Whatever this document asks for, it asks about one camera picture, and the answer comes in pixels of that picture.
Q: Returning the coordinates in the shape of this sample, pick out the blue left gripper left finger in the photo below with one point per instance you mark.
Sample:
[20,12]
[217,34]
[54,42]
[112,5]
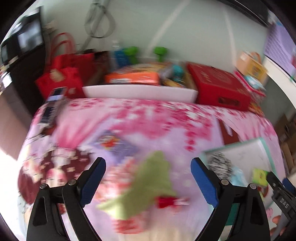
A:
[82,190]

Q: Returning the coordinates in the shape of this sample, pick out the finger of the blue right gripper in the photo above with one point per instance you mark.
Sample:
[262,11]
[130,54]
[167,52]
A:
[289,186]
[274,182]

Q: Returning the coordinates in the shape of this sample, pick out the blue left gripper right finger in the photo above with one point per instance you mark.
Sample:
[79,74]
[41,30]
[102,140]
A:
[217,192]

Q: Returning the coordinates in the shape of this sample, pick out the small green tissue pack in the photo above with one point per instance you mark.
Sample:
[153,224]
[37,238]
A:
[259,177]

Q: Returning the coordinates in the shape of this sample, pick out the leopard print scrunchie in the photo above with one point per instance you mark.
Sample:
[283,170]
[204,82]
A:
[220,165]

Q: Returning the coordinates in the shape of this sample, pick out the red tape roll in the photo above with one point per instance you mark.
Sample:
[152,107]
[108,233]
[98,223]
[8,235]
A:
[264,192]

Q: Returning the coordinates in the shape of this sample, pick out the blue face mask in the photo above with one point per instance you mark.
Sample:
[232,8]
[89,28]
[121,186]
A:
[237,177]

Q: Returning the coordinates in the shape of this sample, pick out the pink white fluffy towel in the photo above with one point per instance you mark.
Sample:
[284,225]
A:
[115,182]

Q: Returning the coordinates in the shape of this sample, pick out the white tray with teal rim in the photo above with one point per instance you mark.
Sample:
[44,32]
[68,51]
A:
[246,156]

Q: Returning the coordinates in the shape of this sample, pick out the cartoon card packet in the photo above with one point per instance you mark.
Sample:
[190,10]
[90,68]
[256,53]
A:
[111,142]

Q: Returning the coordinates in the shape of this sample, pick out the pink floral bedsheet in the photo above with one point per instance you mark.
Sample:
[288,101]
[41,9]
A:
[180,130]

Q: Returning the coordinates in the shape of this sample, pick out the cardboard boxes under desk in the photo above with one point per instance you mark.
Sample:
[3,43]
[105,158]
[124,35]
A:
[285,130]

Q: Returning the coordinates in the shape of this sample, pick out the green cloth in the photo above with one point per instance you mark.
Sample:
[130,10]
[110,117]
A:
[151,180]

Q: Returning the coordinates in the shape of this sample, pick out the smartphone on stand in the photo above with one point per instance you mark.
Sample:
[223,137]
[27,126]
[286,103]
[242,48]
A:
[53,105]

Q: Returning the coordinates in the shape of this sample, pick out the large red gift box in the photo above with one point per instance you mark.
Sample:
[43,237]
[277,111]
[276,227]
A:
[217,87]

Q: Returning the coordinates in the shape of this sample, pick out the wet wipes pack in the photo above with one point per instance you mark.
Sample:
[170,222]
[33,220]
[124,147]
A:
[254,83]

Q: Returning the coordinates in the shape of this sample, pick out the white desk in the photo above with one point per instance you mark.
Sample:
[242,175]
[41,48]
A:
[278,75]

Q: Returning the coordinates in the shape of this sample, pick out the red felt handbag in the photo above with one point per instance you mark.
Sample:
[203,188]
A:
[66,68]

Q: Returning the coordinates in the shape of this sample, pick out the teal toy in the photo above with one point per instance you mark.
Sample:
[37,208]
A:
[178,73]

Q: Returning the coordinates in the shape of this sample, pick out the yellow children gift box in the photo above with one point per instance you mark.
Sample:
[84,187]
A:
[249,64]

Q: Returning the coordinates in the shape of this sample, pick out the orange cardboard box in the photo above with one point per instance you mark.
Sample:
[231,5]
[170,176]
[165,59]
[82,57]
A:
[143,77]

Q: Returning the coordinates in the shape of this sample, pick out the blue water bottle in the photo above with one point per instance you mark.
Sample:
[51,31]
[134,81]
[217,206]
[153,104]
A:
[119,56]

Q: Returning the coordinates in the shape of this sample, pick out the black monitor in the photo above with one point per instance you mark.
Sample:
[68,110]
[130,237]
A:
[27,36]

